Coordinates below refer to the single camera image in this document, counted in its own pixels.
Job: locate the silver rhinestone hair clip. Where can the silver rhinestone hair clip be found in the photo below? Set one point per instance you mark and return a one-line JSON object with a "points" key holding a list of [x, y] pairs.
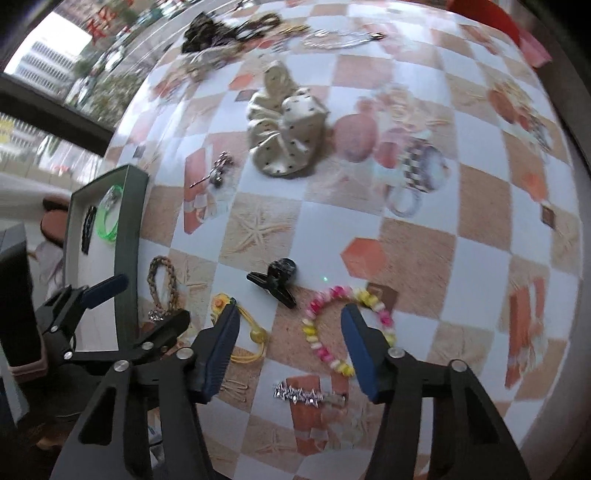
{"points": [[300, 394]]}

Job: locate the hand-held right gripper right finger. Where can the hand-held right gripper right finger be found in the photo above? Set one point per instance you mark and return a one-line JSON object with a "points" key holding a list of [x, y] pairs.
{"points": [[361, 353]]}

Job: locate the dark green jewelry tray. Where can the dark green jewelry tray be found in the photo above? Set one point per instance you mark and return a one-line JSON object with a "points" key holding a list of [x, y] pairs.
{"points": [[127, 240]]}

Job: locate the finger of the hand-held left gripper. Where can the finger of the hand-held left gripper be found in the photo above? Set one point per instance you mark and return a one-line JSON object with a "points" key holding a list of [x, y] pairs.
{"points": [[161, 332], [108, 288]]}

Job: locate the cream polka dot scrunchie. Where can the cream polka dot scrunchie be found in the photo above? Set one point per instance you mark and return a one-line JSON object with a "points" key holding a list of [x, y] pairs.
{"points": [[286, 134]]}

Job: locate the black beaded hair clip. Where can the black beaded hair clip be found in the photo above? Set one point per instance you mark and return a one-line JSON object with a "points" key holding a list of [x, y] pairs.
{"points": [[87, 228]]}

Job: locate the black hair claw clip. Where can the black hair claw clip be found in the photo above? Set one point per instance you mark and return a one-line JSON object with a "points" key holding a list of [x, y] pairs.
{"points": [[277, 277]]}

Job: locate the gold bobby pins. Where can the gold bobby pins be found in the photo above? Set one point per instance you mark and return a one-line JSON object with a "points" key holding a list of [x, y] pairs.
{"points": [[235, 390]]}

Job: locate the brown braided headband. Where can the brown braided headband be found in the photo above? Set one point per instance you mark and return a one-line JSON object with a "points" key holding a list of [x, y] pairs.
{"points": [[263, 22]]}

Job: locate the brown round stool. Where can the brown round stool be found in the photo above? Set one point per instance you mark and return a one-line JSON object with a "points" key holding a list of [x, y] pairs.
{"points": [[53, 221]]}

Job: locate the red container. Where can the red container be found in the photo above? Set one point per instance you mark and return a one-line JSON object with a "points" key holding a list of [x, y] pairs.
{"points": [[485, 18]]}

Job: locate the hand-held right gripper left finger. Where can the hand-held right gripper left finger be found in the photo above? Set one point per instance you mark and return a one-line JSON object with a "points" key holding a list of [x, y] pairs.
{"points": [[220, 353]]}

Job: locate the dark patterned scrunchie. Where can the dark patterned scrunchie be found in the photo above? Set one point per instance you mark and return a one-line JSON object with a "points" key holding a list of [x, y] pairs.
{"points": [[203, 32]]}

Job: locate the decorated bobby pin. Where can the decorated bobby pin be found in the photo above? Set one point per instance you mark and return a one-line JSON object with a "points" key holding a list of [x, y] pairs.
{"points": [[217, 173]]}

